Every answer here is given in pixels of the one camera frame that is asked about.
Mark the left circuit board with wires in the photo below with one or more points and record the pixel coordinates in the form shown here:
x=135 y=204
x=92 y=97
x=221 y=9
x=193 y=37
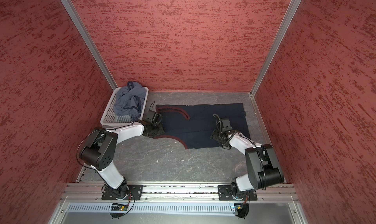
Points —
x=118 y=210

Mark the grey-blue tank top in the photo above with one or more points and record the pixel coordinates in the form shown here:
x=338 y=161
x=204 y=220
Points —
x=130 y=100

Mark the slotted white cable duct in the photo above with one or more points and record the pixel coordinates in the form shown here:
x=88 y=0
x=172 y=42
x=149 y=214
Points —
x=164 y=208

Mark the right circuit board with wires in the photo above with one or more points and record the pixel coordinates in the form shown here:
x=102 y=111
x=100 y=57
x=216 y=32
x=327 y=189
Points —
x=241 y=210

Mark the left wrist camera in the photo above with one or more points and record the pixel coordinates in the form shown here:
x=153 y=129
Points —
x=152 y=118

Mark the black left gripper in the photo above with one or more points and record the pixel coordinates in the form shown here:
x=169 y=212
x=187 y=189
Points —
x=161 y=131

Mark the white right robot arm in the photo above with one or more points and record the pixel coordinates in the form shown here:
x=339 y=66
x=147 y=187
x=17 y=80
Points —
x=262 y=165

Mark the aluminium corner post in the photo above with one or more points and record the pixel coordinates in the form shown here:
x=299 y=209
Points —
x=287 y=19
x=77 y=21

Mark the navy tank top red trim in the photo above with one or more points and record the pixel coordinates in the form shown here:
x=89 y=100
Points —
x=192 y=125

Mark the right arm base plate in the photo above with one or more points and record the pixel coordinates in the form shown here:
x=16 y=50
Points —
x=227 y=192

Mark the aluminium front rail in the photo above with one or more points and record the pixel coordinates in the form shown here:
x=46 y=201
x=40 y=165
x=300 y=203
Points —
x=177 y=192

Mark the aluminium corner post right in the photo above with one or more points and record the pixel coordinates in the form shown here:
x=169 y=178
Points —
x=287 y=19

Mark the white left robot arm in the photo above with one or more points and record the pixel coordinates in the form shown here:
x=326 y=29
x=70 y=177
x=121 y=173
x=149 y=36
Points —
x=97 y=151

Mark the aluminium corner post left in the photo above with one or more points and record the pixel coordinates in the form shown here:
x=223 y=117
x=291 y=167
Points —
x=77 y=21

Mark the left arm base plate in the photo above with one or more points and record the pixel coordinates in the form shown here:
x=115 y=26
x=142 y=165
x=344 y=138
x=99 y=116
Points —
x=123 y=193

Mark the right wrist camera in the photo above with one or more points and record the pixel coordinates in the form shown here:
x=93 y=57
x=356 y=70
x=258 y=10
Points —
x=225 y=125

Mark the circuit board with wires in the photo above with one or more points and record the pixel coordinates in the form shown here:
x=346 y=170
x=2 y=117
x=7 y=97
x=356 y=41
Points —
x=241 y=210
x=118 y=210

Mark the white plastic laundry basket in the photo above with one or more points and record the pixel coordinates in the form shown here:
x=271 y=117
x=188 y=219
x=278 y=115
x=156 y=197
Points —
x=110 y=119

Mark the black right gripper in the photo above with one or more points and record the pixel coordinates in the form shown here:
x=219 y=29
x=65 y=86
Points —
x=214 y=136

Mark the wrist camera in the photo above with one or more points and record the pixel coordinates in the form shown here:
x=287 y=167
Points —
x=152 y=118
x=225 y=125

